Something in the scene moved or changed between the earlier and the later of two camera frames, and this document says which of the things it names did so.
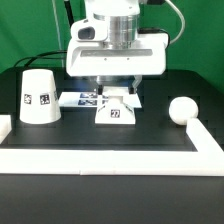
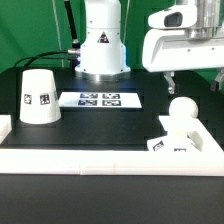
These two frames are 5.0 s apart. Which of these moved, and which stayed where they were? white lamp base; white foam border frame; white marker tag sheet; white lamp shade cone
Moved: white lamp base
Stayed: white lamp shade cone; white foam border frame; white marker tag sheet
